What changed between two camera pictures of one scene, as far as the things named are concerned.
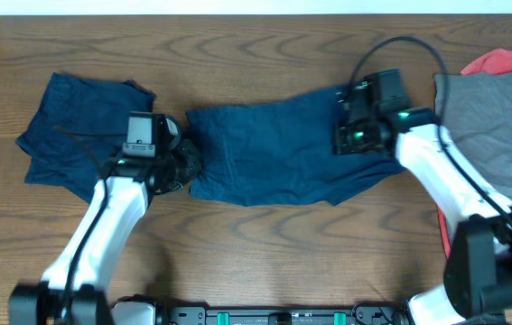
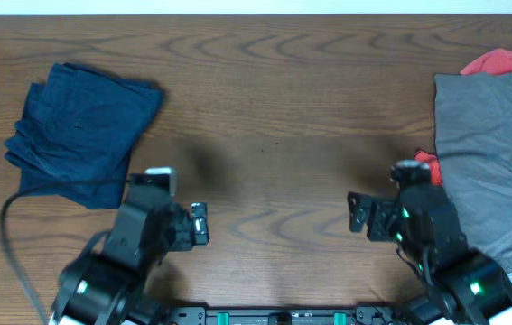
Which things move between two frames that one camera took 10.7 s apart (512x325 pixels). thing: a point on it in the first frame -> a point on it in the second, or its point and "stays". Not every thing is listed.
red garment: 488,61 stays
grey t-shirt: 495,125 stays
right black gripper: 340,144 -> 382,209
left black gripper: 194,164 -> 185,223
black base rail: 361,314 stays
